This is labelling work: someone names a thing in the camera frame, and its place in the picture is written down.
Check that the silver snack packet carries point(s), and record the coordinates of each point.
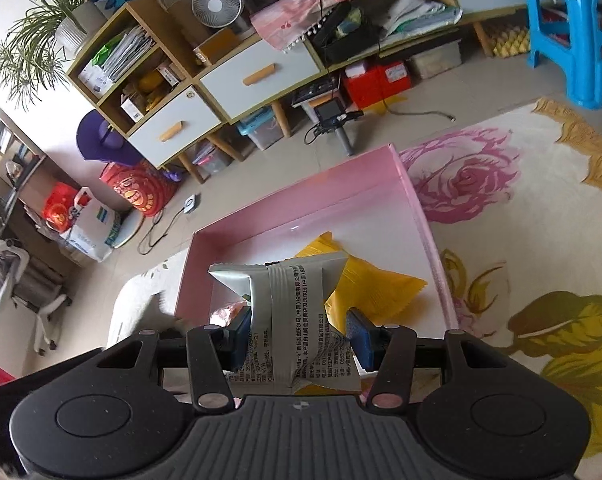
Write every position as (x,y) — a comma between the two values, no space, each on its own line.
(291,310)

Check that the white desk fan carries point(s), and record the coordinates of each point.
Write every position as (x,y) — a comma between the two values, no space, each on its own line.
(216,5)

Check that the stack of papers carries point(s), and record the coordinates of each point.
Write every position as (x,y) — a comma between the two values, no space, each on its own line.
(128,52)

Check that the pink tasselled cloth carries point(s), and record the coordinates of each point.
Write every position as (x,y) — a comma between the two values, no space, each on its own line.
(301,5)

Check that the yellow snack packet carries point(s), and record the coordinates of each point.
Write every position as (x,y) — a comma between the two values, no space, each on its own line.
(371,285)

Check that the red box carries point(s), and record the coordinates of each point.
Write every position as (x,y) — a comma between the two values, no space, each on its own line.
(376,85)

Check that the blue plastic stool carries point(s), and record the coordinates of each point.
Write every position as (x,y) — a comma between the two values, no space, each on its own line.
(556,20)

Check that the floral rug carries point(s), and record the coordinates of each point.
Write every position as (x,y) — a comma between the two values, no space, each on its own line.
(506,240)

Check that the pink box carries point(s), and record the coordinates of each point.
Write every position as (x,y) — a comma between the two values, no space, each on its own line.
(301,200)

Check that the black bag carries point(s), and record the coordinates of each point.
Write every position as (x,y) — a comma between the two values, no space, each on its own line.
(346,45)

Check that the white paper bag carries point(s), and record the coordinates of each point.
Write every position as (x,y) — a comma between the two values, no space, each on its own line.
(93,230)

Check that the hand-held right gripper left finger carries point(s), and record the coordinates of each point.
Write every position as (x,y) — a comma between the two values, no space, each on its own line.
(242,345)

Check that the potted green plant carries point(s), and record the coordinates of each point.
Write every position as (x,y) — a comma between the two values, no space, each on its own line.
(76,22)

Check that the round white disc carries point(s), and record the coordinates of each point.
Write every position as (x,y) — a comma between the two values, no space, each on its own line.
(128,232)

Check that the orange printed snack packet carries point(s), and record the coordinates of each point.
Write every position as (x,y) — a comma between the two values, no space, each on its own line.
(226,313)

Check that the wooden shelf cabinet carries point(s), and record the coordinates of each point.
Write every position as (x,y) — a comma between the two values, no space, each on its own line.
(166,40)

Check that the brown cardboard box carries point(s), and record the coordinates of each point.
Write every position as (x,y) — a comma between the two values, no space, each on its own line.
(218,47)

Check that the small red bag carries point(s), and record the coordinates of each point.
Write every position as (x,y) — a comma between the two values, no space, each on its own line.
(58,207)

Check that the low wooden cabinet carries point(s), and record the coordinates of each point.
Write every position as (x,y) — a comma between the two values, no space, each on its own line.
(282,117)

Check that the black silver device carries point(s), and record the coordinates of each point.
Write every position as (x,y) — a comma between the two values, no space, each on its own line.
(316,92)

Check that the pile of folded bags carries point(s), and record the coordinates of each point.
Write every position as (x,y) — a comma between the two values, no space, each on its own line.
(416,12)

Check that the white power adapter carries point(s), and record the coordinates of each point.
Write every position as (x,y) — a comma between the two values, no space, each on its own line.
(191,203)

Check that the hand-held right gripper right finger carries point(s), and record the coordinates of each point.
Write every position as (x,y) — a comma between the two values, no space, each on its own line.
(362,342)

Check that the purple hat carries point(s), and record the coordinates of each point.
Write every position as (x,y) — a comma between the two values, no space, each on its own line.
(93,135)

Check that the white office chair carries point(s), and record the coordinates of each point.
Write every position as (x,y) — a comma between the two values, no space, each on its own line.
(11,280)

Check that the white carton box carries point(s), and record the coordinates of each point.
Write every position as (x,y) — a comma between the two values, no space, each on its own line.
(96,82)

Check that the small camera on grip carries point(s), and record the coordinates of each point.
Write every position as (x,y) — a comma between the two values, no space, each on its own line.
(328,112)

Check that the clear storage box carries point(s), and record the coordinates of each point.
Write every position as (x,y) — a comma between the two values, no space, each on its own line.
(211,160)
(436,62)

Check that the red gift bag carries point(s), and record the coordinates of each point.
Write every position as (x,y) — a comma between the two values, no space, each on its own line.
(141,190)

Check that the yellow foam tray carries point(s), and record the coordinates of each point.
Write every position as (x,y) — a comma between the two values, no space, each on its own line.
(511,40)

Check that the clear box blue lid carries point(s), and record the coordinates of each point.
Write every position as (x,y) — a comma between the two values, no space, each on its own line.
(263,130)

